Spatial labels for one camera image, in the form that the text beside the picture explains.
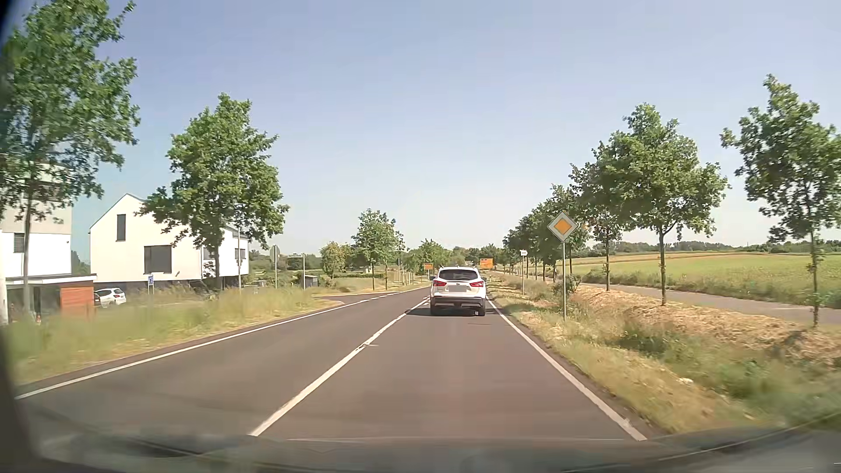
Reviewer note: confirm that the orange road sign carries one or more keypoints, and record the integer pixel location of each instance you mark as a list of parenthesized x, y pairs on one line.
[(486, 263), (428, 267)]

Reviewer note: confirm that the white road sign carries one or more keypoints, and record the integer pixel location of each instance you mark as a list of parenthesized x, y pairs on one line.
[(524, 253)]

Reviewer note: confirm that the grey pole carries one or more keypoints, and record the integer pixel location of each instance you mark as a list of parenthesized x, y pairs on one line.
[(303, 270)]

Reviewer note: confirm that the grey asphalt road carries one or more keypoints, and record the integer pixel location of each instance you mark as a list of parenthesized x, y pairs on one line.
[(420, 368)]

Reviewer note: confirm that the yellow diamond road sign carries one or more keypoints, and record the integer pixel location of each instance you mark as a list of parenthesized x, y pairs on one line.
[(563, 226)]

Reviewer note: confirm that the road markings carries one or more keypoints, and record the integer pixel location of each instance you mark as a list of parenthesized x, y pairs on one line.
[(328, 374)]

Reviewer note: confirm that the large leafy tree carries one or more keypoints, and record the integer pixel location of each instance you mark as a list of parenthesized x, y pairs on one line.
[(220, 177), (52, 111)]

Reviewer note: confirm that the car's own bonnet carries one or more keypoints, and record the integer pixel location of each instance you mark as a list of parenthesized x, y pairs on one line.
[(420, 456)]

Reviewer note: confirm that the row of trees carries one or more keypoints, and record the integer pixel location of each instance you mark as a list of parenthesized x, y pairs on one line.
[(650, 177)]

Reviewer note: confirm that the grass verge with dry hay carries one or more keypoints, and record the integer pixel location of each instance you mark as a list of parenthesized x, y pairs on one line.
[(657, 348)]

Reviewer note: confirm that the distant line of trees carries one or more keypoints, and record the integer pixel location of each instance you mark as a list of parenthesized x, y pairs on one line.
[(690, 247)]

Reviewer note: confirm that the white gabled house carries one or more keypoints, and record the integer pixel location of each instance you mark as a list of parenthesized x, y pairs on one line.
[(131, 249)]

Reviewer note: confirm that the tall grass verge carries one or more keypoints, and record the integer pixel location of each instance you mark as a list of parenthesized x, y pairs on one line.
[(131, 328)]

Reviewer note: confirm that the green field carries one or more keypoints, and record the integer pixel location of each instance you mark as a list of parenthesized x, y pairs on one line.
[(723, 269)]

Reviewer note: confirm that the grey asphalt side path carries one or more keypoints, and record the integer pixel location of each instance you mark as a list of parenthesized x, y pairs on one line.
[(723, 303)]

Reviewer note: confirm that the white parked car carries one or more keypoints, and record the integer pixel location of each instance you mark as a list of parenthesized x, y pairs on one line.
[(110, 296)]

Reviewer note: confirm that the white house with brick garage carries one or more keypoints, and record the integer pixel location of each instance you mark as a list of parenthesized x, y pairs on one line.
[(39, 263)]

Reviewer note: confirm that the lamp post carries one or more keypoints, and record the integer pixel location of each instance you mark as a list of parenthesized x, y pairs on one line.
[(239, 259)]

